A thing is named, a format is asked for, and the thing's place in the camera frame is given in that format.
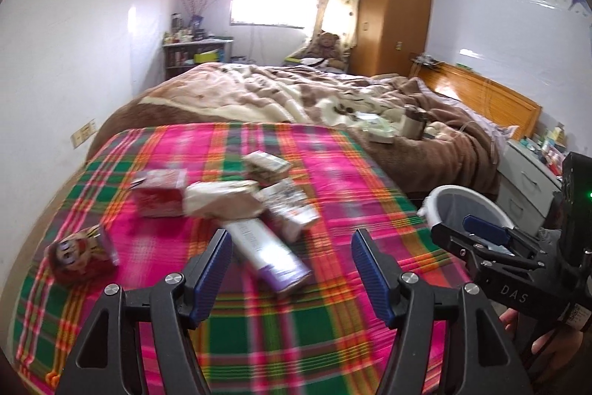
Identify decorative branches in vase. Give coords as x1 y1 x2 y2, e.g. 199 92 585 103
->
176 0 229 28

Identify cluttered side shelf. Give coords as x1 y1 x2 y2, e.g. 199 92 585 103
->
163 38 234 81

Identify white charging cable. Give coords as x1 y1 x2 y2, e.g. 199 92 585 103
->
458 122 505 167

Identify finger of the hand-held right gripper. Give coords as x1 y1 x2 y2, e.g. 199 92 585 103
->
462 214 544 250
430 223 542 272

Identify grey drawer nightstand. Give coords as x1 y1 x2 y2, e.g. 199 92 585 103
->
497 138 567 234

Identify wooden bed headboard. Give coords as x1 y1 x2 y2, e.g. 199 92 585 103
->
409 61 542 141

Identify beige paper bag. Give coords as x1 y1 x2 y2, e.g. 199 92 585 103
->
184 180 264 220

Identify white round trash bin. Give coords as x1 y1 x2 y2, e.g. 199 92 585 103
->
418 185 514 248

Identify red cardboard box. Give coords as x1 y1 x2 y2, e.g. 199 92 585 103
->
132 168 188 217

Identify pink green plaid blanket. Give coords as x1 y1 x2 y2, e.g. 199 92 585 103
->
11 122 451 395

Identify beige wall socket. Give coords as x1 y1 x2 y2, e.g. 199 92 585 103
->
70 120 97 148

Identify bright window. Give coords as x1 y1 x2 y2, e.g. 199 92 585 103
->
230 0 320 29

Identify lilac bed sheet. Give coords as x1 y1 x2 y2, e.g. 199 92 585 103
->
481 117 521 164

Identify brown teddy bear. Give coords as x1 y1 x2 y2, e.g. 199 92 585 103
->
303 31 347 69

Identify steel thermos mug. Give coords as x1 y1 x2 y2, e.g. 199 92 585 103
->
401 104 428 141

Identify cartoon face packet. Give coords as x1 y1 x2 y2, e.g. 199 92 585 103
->
46 225 120 285

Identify pale purple printed carton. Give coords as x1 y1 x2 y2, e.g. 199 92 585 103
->
259 178 321 241

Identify wooden wardrobe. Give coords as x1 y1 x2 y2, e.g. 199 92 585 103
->
349 0 436 77

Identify brown beige fleece blanket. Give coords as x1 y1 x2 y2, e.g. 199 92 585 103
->
88 62 502 197

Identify white purple long box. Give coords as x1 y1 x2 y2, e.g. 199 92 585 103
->
222 217 312 294

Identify green white tissue pack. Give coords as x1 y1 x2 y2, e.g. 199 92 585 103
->
365 120 396 144

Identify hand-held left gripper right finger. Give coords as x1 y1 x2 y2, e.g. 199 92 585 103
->
350 228 532 395

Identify person's right hand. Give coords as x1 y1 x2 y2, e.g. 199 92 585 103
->
499 307 588 377

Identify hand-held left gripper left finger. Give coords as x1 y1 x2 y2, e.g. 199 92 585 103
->
55 228 233 395

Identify cream green small box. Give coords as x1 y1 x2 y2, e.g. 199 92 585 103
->
243 151 293 183

